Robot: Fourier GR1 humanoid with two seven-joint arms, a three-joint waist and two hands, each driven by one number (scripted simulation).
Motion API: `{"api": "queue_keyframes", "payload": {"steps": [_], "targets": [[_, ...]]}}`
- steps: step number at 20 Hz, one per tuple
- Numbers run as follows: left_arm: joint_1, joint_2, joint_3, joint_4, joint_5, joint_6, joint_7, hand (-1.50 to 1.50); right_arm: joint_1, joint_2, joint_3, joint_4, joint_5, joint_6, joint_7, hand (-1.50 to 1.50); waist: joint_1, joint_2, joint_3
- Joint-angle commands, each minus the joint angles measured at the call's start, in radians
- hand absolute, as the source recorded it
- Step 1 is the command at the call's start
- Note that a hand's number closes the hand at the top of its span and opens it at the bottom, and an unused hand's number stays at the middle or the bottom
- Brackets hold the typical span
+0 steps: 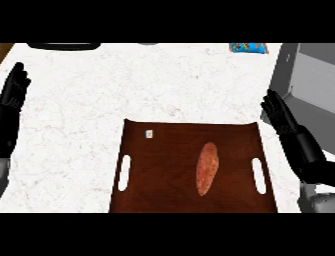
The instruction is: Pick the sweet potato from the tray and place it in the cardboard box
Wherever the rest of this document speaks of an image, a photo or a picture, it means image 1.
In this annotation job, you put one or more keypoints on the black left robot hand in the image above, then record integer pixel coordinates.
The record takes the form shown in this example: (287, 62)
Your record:
(2, 110)

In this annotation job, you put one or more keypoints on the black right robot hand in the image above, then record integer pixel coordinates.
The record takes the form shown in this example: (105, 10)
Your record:
(303, 150)

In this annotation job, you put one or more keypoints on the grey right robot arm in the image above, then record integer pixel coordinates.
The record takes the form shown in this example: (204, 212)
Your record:
(325, 200)

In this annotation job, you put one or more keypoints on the grey box appliance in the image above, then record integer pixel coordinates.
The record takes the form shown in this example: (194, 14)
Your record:
(322, 96)

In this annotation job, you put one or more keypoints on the orange sweet potato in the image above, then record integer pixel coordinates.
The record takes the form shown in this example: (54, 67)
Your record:
(207, 168)

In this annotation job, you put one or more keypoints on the brown wooden tray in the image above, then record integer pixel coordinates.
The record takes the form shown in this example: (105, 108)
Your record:
(175, 173)

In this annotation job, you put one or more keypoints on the black curved object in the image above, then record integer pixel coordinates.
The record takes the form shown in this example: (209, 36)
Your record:
(64, 46)

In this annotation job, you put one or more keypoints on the blue snack packet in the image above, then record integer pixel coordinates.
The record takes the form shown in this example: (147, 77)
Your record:
(247, 48)

